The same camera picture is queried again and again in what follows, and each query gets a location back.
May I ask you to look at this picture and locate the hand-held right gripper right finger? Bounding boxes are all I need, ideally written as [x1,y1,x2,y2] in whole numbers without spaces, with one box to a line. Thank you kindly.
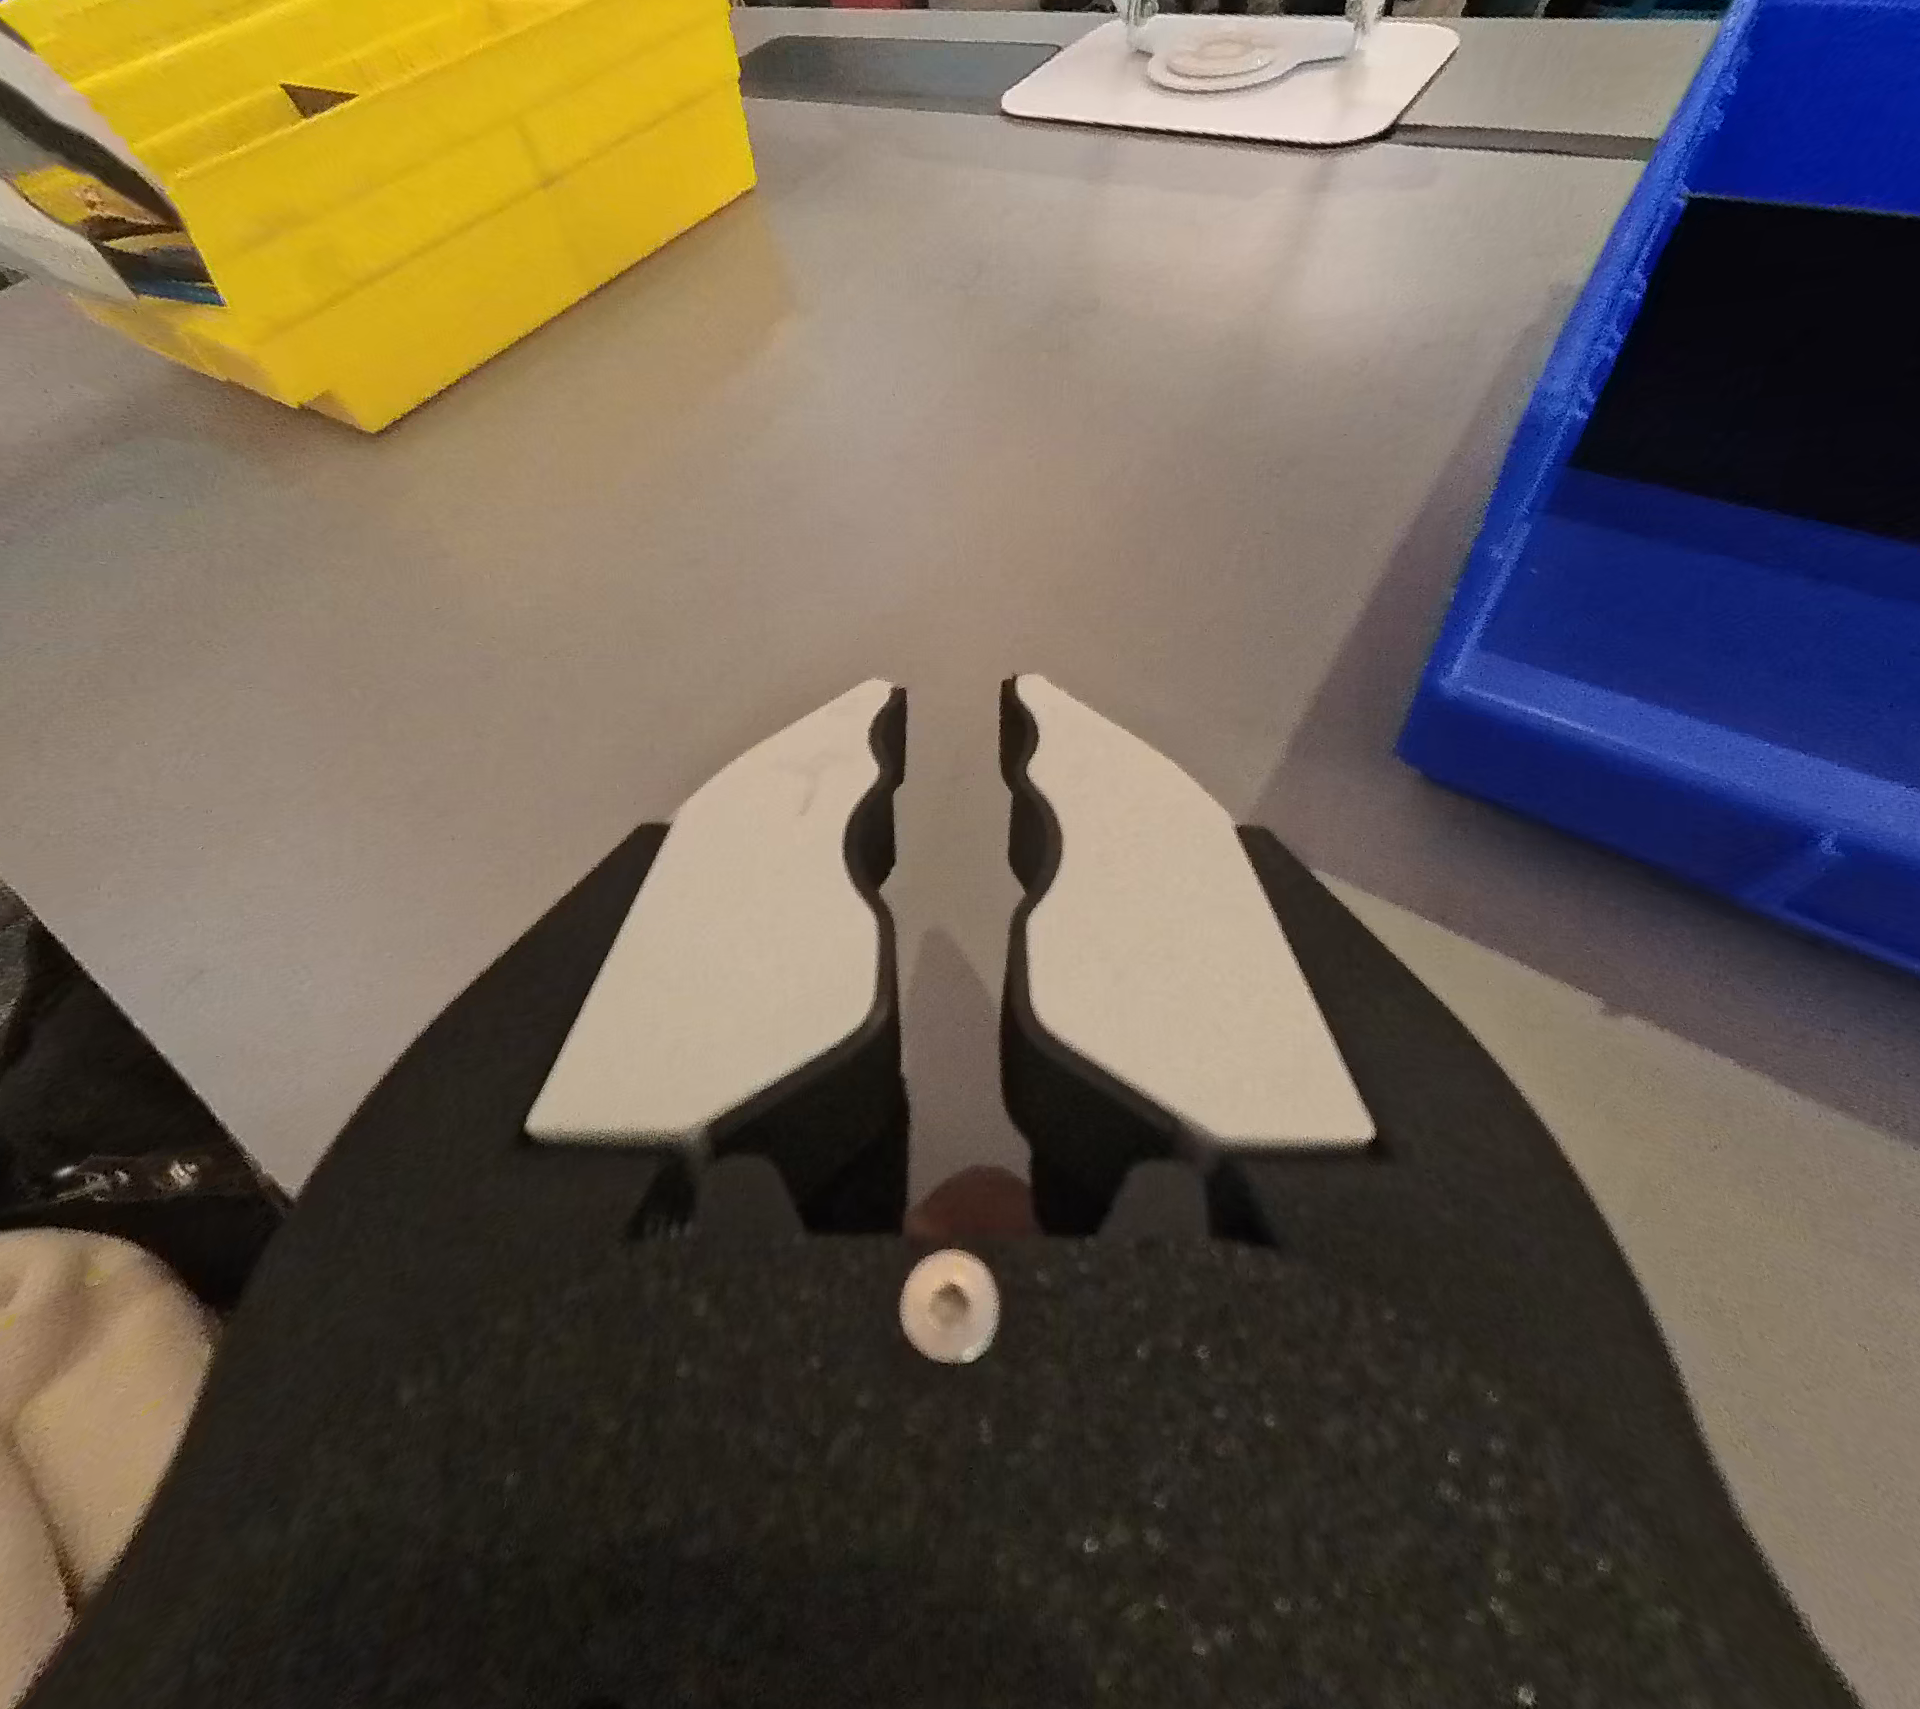
[998,674,1376,1234]

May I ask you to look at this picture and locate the dark grey desk cable hatch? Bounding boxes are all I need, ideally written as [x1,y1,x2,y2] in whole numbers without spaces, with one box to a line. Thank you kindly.
[734,40,1061,107]

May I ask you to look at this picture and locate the dark cloth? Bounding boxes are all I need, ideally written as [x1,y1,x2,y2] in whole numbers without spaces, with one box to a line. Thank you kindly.
[0,885,295,1306]

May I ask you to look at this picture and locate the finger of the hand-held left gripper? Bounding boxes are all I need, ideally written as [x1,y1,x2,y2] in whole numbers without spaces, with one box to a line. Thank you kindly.
[0,183,113,291]
[0,40,188,230]

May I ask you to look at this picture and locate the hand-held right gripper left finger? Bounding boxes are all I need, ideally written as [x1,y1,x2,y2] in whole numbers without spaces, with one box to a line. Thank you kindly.
[521,680,909,1234]

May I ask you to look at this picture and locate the blue plastic storage bin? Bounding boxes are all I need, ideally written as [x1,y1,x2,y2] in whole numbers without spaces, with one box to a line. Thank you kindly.
[1394,0,1920,971]

